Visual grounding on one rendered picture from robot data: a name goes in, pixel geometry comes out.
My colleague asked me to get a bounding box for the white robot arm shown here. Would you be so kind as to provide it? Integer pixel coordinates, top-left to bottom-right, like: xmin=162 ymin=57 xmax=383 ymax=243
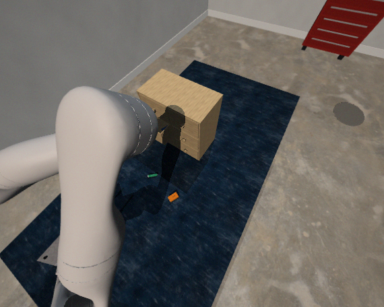
xmin=0 ymin=86 xmax=158 ymax=307

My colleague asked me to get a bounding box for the orange rectangular block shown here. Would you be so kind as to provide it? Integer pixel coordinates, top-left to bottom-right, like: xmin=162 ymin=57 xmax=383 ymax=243
xmin=168 ymin=192 xmax=179 ymax=202

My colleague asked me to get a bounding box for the small wooden chest of drawers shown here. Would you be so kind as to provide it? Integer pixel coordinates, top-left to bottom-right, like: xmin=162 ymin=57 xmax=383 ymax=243
xmin=136 ymin=69 xmax=223 ymax=160

